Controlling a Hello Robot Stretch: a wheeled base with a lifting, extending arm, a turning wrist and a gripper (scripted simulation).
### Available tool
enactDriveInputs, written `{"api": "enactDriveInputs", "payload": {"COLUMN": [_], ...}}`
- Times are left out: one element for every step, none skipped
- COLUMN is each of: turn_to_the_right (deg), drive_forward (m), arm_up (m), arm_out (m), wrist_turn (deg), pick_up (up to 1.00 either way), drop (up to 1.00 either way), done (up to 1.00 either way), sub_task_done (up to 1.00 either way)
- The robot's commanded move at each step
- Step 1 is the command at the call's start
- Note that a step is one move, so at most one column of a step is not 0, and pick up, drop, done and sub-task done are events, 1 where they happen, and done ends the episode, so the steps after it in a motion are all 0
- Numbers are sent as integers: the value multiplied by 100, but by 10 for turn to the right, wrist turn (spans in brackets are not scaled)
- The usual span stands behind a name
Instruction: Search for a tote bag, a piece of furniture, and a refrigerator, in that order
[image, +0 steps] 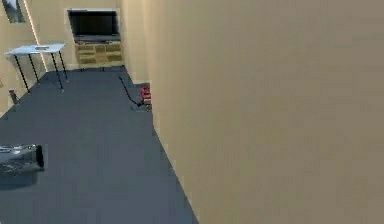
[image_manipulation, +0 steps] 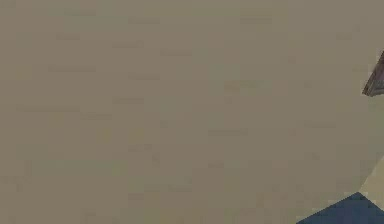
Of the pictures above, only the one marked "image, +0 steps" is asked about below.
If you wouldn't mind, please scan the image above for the white table with black legs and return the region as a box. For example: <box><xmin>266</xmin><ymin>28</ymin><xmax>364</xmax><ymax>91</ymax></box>
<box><xmin>4</xmin><ymin>43</ymin><xmax>70</xmax><ymax>94</ymax></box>

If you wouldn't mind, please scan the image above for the yellow wooden television cabinet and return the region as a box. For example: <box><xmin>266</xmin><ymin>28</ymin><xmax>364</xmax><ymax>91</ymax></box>
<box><xmin>74</xmin><ymin>40</ymin><xmax>125</xmax><ymax>72</ymax></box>

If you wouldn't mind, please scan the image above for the small dark post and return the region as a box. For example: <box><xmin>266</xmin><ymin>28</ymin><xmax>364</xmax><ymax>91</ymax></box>
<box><xmin>8</xmin><ymin>88</ymin><xmax>20</xmax><ymax>106</ymax></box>

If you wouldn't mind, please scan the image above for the framed wall picture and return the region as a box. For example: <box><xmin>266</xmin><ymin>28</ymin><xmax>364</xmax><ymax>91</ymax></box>
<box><xmin>1</xmin><ymin>0</ymin><xmax>27</xmax><ymax>25</ymax></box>

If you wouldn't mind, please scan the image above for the black television set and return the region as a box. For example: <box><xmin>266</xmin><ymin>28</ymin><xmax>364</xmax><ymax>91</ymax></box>
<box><xmin>67</xmin><ymin>9</ymin><xmax>121</xmax><ymax>43</ymax></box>

